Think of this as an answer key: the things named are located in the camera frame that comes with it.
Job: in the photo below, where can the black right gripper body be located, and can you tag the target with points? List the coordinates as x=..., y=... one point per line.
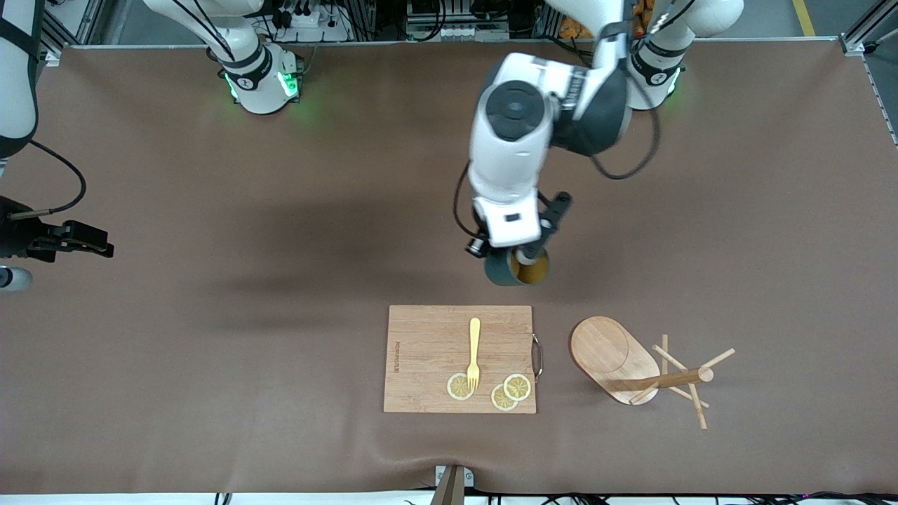
x=15, y=237

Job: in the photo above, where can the teal cup yellow inside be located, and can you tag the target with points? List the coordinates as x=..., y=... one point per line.
x=499, y=270

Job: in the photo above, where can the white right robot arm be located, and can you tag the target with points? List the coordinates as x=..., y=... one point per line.
x=256, y=84

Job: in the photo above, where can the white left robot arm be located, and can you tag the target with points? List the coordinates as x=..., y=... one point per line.
x=512, y=140

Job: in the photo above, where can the wooden mug tree rack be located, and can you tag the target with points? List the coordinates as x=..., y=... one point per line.
x=603, y=351

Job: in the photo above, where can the yellow plastic fork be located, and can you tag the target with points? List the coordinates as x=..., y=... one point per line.
x=475, y=344

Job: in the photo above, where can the lemon slice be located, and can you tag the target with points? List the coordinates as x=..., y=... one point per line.
x=499, y=401
x=456, y=387
x=518, y=387

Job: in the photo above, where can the large table cover mat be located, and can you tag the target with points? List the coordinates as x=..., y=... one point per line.
x=210, y=315

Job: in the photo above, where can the orange snack packets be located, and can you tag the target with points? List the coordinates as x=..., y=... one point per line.
x=572, y=29

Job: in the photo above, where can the grey socket strip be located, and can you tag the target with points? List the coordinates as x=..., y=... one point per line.
x=463, y=31

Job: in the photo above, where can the metal table edge clamp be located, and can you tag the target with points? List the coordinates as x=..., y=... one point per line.
x=452, y=487

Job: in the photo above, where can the white power strip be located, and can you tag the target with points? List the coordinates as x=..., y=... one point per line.
x=309, y=21

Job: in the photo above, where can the metal corner bracket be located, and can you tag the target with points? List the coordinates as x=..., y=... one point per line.
x=856, y=46
x=52, y=56

